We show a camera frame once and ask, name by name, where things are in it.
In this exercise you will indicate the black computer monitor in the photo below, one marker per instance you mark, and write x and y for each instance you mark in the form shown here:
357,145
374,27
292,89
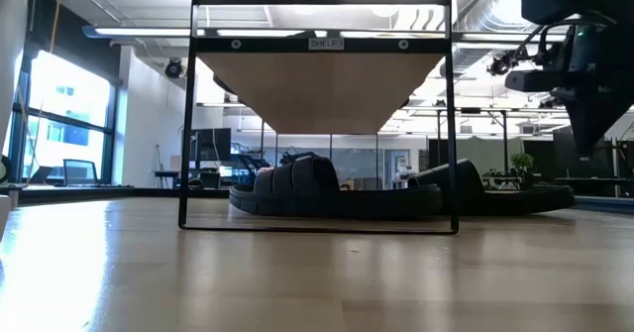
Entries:
210,144

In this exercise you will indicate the black rubber slide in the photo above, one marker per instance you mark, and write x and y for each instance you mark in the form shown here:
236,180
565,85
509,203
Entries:
515,200
347,203

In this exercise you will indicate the round black ceiling device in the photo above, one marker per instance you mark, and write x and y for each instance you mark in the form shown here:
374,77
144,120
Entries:
174,68

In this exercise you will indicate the green potted room plant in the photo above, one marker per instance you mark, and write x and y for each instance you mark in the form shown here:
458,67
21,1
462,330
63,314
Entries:
522,163

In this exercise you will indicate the white shelf label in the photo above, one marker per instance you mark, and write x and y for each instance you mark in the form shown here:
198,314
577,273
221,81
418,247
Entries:
326,44

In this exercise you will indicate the silver ceiling duct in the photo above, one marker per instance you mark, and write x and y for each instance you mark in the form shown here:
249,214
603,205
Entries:
490,5

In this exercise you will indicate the black aluminium table frame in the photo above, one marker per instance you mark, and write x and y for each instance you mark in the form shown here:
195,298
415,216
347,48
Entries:
124,193

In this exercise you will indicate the black track spotlight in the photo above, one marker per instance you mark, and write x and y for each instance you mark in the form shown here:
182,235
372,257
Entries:
500,64

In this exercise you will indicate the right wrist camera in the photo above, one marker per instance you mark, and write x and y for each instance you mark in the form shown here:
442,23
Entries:
530,80

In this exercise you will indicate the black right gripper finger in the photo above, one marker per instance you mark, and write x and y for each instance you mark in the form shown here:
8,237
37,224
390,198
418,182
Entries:
592,124

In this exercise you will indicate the long ceiling light strip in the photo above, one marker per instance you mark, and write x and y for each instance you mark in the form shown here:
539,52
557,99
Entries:
138,32

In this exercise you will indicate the wooden shelf with black frame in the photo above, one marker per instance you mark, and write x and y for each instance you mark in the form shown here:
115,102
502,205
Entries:
322,99

